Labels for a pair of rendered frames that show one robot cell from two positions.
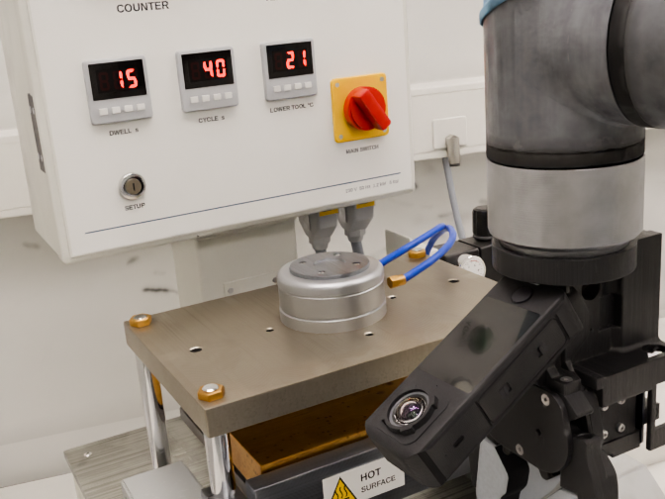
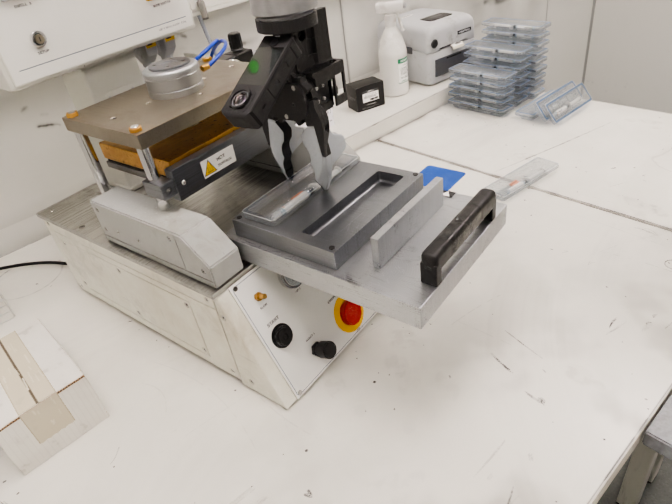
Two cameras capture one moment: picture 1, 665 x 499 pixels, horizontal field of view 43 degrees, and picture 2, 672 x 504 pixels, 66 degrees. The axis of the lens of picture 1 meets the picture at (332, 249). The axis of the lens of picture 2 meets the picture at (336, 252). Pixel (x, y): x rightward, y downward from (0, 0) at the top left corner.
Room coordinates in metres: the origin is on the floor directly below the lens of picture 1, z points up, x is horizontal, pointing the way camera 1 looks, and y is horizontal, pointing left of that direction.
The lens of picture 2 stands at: (-0.19, 0.10, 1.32)
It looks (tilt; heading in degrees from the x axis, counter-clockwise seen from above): 35 degrees down; 339
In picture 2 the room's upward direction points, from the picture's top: 9 degrees counter-clockwise
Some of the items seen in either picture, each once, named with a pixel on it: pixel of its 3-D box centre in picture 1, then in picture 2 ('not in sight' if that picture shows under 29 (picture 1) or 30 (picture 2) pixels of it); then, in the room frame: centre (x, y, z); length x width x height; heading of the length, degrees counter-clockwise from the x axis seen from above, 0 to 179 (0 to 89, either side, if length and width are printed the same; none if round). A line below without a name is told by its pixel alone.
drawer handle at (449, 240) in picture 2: not in sight; (460, 233); (0.20, -0.20, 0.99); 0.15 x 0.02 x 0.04; 117
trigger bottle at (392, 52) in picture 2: not in sight; (393, 49); (1.13, -0.67, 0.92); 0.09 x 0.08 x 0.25; 43
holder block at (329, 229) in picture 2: not in sight; (330, 203); (0.36, -0.12, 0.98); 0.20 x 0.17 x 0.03; 117
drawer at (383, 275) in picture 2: not in sight; (361, 219); (0.32, -0.14, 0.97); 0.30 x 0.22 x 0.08; 27
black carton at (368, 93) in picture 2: not in sight; (365, 94); (1.10, -0.55, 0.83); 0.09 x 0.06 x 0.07; 91
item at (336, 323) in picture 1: (338, 326); (179, 100); (0.63, 0.00, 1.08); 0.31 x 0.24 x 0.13; 117
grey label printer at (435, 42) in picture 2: not in sight; (426, 44); (1.21, -0.83, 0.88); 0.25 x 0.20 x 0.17; 10
